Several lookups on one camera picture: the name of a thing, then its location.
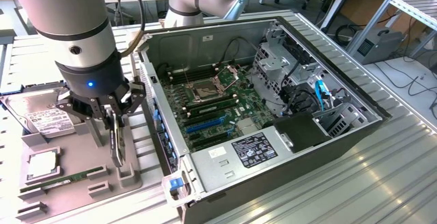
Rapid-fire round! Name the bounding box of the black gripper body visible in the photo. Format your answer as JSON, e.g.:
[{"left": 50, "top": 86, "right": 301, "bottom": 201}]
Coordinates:
[{"left": 56, "top": 52, "right": 130, "bottom": 120}]

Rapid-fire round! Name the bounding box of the graphics card with metal bracket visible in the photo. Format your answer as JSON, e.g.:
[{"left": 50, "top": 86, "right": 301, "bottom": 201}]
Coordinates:
[{"left": 104, "top": 103, "right": 127, "bottom": 168}]

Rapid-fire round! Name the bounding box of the hard disk in blue carrier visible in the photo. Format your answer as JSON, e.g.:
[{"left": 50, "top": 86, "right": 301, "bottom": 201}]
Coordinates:
[{"left": 0, "top": 80, "right": 86, "bottom": 139}]

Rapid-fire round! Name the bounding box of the green motherboard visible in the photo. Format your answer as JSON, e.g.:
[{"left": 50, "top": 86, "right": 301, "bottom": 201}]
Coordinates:
[{"left": 160, "top": 64, "right": 277, "bottom": 152}]

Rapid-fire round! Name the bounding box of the large light blue slot latch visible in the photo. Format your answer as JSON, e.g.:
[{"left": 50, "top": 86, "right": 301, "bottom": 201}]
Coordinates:
[{"left": 151, "top": 108, "right": 162, "bottom": 129}]

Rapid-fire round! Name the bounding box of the thin locking lever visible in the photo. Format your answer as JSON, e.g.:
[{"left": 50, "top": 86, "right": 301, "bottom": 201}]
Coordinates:
[{"left": 182, "top": 64, "right": 193, "bottom": 88}]

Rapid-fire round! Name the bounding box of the black RAM slot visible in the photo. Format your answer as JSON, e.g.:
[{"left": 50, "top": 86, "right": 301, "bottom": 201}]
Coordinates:
[
  {"left": 169, "top": 68, "right": 221, "bottom": 79},
  {"left": 170, "top": 71, "right": 222, "bottom": 82},
  {"left": 170, "top": 74, "right": 223, "bottom": 85},
  {"left": 167, "top": 64, "right": 219, "bottom": 76}
]

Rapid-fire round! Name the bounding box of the CPU socket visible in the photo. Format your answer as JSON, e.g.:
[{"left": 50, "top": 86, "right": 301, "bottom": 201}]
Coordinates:
[{"left": 186, "top": 80, "right": 226, "bottom": 102}]

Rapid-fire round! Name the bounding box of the black expansion slot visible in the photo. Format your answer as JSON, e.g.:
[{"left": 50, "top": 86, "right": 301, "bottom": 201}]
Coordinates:
[
  {"left": 190, "top": 131, "right": 229, "bottom": 146},
  {"left": 183, "top": 110, "right": 225, "bottom": 127}
]

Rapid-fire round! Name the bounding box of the grey parts rack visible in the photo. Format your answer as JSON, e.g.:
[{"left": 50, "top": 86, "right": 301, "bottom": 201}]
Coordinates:
[{"left": 13, "top": 113, "right": 144, "bottom": 222}]

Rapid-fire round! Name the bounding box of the silver CPU chip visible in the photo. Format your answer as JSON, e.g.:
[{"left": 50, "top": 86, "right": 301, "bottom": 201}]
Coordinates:
[{"left": 27, "top": 152, "right": 58, "bottom": 176}]

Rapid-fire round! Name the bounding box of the metal socket cover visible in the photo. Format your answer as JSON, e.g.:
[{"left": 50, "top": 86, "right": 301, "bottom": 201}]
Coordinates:
[{"left": 213, "top": 65, "right": 242, "bottom": 92}]

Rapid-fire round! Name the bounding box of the green RAM stick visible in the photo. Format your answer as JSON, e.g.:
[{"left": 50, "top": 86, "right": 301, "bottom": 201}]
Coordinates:
[{"left": 20, "top": 166, "right": 106, "bottom": 193}]

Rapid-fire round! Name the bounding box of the silver chipset heatsink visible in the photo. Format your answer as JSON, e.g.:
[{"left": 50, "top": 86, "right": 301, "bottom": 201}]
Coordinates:
[{"left": 237, "top": 119, "right": 262, "bottom": 136}]

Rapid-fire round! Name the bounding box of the blue case latch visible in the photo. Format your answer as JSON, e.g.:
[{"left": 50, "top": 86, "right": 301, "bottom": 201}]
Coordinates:
[{"left": 169, "top": 178, "right": 185, "bottom": 192}]

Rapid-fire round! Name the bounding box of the silver power supply unit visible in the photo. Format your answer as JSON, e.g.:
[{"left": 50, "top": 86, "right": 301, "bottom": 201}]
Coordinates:
[{"left": 190, "top": 125, "right": 294, "bottom": 193}]

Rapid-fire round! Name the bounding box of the perforated metal disk bay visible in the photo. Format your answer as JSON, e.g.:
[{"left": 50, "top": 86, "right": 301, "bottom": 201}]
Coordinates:
[{"left": 253, "top": 21, "right": 325, "bottom": 115}]

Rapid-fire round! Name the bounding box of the black plastic air shroud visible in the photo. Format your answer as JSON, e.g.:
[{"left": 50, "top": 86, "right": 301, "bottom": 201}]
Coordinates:
[{"left": 262, "top": 113, "right": 332, "bottom": 154}]

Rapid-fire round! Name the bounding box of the black open PC case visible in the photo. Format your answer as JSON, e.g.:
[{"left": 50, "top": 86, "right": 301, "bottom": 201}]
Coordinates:
[{"left": 126, "top": 16, "right": 392, "bottom": 224}]

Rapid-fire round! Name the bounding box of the grey metal disk bay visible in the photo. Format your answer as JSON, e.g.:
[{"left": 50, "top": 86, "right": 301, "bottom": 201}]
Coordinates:
[{"left": 312, "top": 102, "right": 382, "bottom": 139}]

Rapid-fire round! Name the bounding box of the black slanted stand pole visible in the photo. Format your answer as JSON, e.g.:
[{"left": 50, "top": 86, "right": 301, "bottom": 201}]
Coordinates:
[{"left": 321, "top": 0, "right": 361, "bottom": 34}]

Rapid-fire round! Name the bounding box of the grey computer tower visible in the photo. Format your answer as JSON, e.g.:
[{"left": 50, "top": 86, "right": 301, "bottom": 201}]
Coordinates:
[{"left": 346, "top": 27, "right": 405, "bottom": 65}]

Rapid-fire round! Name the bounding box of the aluminium slat side table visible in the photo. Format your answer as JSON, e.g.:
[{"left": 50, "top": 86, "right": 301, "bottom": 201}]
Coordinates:
[{"left": 345, "top": 0, "right": 437, "bottom": 58}]

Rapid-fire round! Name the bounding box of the dangling black cable with plug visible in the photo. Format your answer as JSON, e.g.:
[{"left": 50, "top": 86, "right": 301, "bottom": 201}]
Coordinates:
[{"left": 112, "top": 0, "right": 122, "bottom": 27}]

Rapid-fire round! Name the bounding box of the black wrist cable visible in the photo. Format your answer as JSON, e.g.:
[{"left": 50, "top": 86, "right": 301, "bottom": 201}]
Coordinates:
[{"left": 119, "top": 0, "right": 148, "bottom": 57}]

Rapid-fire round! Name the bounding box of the black looped wire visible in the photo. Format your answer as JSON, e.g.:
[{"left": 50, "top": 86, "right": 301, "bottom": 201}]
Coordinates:
[{"left": 221, "top": 37, "right": 261, "bottom": 64}]

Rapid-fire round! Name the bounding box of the black wire bundle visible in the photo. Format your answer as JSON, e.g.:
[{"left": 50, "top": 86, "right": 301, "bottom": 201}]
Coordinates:
[{"left": 282, "top": 82, "right": 321, "bottom": 116}]

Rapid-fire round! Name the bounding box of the blue data wire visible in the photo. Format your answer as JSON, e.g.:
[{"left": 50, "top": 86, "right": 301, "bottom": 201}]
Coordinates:
[{"left": 316, "top": 79, "right": 330, "bottom": 112}]

